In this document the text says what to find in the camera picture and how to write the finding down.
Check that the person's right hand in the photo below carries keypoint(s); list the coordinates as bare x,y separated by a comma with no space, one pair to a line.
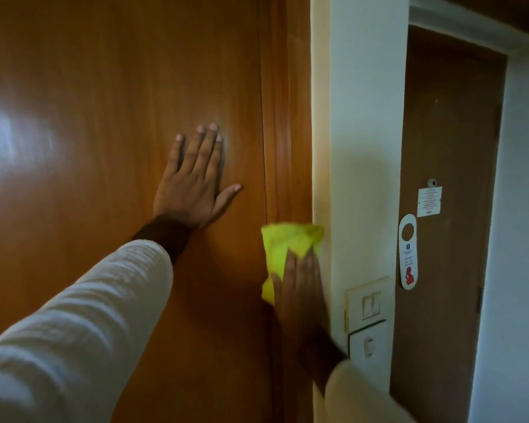
297,295

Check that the person's left hand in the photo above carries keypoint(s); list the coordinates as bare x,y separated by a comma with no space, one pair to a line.
189,189

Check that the person's right fingers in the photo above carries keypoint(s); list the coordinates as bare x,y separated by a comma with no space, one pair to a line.
302,268

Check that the person's left thumb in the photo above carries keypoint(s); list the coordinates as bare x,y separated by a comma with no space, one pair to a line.
229,195

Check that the person's left middle finger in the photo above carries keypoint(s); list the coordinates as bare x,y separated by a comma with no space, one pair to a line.
206,147

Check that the person's left little finger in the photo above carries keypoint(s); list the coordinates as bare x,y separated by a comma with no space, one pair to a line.
177,149

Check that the yellow cleaning cloth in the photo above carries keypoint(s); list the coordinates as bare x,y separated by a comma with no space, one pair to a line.
286,248

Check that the person's left forearm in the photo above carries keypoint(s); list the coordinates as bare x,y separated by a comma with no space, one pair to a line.
77,325

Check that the person's right forearm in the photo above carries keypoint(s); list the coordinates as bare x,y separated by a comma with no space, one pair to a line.
348,383

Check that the glossy wooden door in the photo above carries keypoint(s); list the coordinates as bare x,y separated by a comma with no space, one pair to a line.
119,207

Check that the white door hanger sign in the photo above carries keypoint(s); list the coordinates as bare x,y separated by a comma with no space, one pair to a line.
408,251

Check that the white paper notice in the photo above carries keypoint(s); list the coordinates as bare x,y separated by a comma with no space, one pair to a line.
429,201

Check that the dark brown wooden door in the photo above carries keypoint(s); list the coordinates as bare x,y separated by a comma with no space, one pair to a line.
445,242

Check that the beige double switch plate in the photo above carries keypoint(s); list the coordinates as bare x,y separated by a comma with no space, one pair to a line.
368,303

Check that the wooden door frame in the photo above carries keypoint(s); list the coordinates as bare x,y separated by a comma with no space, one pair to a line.
288,127

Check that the white single switch plate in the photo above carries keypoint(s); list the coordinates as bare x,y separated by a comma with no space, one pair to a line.
370,345

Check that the white door frame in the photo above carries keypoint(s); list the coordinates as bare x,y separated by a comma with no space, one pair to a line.
476,83

